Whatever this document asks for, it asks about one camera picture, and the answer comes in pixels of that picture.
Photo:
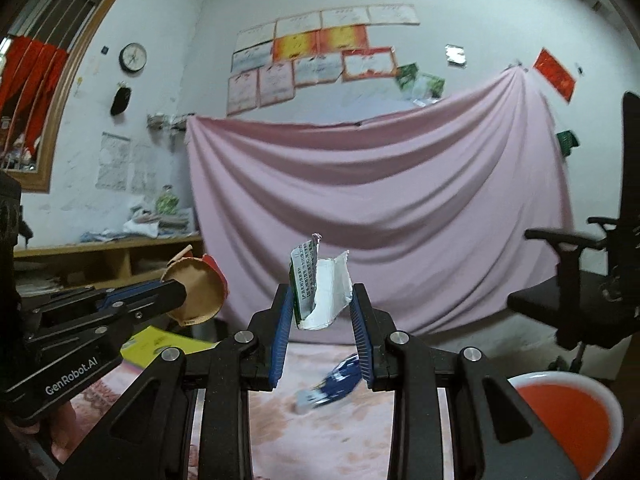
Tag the pink book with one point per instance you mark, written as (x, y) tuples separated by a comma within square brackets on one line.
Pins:
[(134, 366)]

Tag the green hanging pouch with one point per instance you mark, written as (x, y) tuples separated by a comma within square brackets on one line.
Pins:
[(567, 142)]

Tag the red curtain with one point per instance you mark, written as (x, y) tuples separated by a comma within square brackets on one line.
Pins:
[(35, 90)]

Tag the wooden window frame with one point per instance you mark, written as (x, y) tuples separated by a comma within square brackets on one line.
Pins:
[(75, 90)]

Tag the orange plastic basin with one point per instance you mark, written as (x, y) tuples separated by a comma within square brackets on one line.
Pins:
[(565, 410)]

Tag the window security bars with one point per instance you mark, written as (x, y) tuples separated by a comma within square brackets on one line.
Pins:
[(65, 0)]

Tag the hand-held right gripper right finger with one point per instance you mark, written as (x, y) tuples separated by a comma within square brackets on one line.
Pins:
[(361, 345)]

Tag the white plastic bag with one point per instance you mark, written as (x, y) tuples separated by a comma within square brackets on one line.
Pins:
[(142, 225)]

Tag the brown paper cup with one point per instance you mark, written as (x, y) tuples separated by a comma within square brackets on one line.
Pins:
[(197, 290)]

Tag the floral printed blanket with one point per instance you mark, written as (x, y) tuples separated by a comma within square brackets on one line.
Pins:
[(320, 440)]

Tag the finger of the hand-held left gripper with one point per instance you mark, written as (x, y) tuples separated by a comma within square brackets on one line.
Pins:
[(130, 294), (145, 305)]

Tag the yellow book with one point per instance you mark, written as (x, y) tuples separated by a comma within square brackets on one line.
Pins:
[(155, 342)]

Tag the white cardboard box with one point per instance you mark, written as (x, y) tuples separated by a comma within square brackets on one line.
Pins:
[(177, 221)]

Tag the group of wall certificates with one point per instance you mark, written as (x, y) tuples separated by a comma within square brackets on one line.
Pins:
[(310, 60)]

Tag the paper wall chart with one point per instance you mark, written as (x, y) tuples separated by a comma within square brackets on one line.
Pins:
[(114, 160), (144, 169)]

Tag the red paper square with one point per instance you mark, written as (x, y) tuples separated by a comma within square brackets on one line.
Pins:
[(554, 75)]

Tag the round wall clock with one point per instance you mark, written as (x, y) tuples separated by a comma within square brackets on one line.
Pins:
[(133, 57)]

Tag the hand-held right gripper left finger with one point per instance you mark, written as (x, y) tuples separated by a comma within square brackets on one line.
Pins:
[(281, 340)]

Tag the black hanging cap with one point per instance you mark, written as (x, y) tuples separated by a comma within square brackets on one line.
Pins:
[(121, 100)]

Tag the green white foil wrapper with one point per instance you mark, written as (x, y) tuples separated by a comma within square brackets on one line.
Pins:
[(325, 300)]

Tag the glass jar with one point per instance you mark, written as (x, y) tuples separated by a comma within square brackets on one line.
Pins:
[(166, 202)]

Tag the pink hanging cloth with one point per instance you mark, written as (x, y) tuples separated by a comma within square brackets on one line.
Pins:
[(400, 200)]

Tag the black office chair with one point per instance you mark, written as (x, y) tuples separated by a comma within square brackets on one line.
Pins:
[(550, 300)]

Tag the small black wall hook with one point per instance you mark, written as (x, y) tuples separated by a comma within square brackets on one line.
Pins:
[(580, 70)]

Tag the green photo print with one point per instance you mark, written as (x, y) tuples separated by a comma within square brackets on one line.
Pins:
[(406, 76), (430, 87)]

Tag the wooden shelf unit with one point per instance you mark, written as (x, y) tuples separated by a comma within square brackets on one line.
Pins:
[(120, 247)]

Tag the blue snack wrapper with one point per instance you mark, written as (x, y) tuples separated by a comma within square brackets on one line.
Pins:
[(335, 382)]

